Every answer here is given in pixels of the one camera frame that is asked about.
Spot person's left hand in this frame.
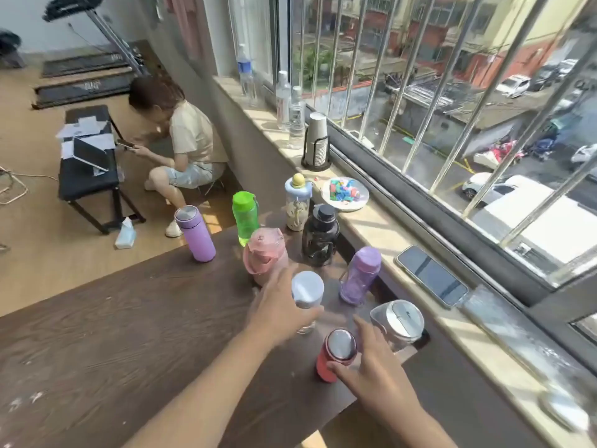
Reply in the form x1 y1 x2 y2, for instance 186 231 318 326
242 263 325 349

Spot person's right hand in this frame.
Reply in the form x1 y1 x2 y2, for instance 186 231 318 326
326 315 424 419

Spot white tumbler bottle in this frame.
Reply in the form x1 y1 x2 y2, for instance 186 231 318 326
291 271 325 335

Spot pink water bottle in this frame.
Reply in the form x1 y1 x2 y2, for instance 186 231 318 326
242 226 290 287

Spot red thermos bottle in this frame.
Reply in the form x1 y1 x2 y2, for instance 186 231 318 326
315 328 358 384

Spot clear grey-lid bottle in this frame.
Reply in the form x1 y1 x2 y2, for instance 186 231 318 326
369 299 426 354

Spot black water jug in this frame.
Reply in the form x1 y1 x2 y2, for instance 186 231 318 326
301 203 340 268

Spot translucent purple bottle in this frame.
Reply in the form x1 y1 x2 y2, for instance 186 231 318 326
339 246 382 307

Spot green plastic bottle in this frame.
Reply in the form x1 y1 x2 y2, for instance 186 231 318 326
231 190 261 248

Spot blue-lid cartoon bottle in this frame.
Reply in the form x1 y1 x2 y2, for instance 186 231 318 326
284 172 314 233

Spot purple steel-top thermos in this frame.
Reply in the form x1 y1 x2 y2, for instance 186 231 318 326
174 205 217 264

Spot person's left forearm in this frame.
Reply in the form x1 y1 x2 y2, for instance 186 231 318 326
122 324 299 448

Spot person's right forearm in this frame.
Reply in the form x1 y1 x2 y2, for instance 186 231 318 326
373 396 460 448

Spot stack of paper cups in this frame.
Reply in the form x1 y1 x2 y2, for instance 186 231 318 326
305 111 329 169

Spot smartphone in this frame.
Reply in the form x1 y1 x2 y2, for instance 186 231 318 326
394 245 470 309

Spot stone windowsill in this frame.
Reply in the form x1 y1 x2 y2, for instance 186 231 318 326
212 74 597 448

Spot white plate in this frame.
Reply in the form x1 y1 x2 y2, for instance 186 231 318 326
321 176 370 212

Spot pile of colourful blocks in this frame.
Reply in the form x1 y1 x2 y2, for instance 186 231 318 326
329 178 363 202

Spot dark wooden table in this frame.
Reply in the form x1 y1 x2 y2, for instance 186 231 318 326
0 207 431 448

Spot pale blue tissue pack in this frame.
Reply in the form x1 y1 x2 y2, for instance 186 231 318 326
114 217 137 250

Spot clear ribbed plastic bottle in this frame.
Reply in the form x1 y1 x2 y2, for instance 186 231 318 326
288 86 307 150

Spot red-label plastic bottle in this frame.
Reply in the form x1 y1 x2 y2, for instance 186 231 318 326
275 70 292 131

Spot silver car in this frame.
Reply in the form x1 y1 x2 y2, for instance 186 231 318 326
461 171 532 208

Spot black padded bench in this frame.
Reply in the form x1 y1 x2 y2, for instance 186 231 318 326
57 105 147 236

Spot blue-label plastic bottle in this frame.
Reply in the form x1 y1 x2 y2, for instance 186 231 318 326
236 43 256 98

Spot tablet on stand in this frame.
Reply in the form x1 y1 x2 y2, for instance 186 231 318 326
72 136 111 173

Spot white papers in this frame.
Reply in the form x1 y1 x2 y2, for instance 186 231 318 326
55 116 116 159

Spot black treadmill with console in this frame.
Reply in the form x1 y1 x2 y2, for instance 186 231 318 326
31 0 151 110

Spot pink hanging cloth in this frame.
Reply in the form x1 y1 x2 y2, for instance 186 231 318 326
163 0 205 61

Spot steel window grille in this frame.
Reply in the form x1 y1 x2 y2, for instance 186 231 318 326
289 0 597 285

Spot flat black treadmill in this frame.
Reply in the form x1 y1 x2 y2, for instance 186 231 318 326
40 50 141 79

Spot white car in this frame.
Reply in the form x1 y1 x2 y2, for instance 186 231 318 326
495 74 532 98

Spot black wire cup holder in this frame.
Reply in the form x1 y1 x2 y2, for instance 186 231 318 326
300 134 333 172

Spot dark window frame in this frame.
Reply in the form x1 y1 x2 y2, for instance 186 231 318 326
223 0 597 374

